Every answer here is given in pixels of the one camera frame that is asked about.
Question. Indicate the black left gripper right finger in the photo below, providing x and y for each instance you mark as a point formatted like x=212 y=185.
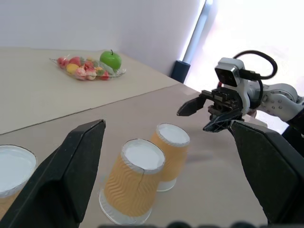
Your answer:
x=273 y=171

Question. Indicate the orange ribbed paper cup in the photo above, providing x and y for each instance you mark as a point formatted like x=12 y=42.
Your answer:
x=172 y=156
x=129 y=185
x=13 y=166

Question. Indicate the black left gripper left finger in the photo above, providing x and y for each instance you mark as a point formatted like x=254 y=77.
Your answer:
x=59 y=175

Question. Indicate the green apple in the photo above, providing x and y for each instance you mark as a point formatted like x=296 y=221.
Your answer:
x=110 y=59

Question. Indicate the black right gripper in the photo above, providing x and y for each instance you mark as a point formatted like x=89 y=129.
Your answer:
x=224 y=101

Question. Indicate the clear bag of toy fruits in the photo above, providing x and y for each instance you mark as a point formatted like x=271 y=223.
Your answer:
x=80 y=67

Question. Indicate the dark blue pole base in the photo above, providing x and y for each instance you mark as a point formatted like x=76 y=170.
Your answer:
x=180 y=71

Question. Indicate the light blue pole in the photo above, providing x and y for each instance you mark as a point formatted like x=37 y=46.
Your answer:
x=193 y=38

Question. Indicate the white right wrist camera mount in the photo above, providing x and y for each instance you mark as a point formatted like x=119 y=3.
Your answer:
x=231 y=71

